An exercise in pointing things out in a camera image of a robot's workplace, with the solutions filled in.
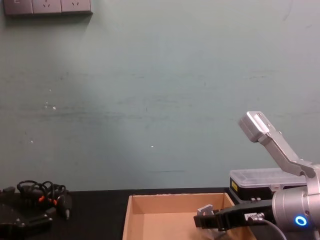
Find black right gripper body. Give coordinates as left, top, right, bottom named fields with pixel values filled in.
left=216, top=199, right=275, bottom=232

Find black corded tool orange parts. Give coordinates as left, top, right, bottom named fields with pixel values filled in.
left=16, top=179, right=74, bottom=221

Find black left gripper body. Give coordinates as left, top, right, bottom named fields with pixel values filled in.
left=0, top=203, right=29, bottom=240

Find clear plastic case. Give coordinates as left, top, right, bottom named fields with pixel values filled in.
left=229, top=167, right=309, bottom=204

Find small white plastic piece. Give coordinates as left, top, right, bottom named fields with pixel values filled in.
left=197, top=204, right=215, bottom=216

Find grey wall socket panel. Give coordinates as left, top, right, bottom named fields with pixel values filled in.
left=3, top=0, right=94, bottom=17

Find shallow brown cardboard tray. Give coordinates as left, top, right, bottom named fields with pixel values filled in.
left=121, top=192, right=259, bottom=240

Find black table cloth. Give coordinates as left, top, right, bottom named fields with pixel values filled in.
left=0, top=187, right=320, bottom=240

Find thin grey gripper cable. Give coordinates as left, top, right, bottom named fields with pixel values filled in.
left=245, top=212, right=286, bottom=240

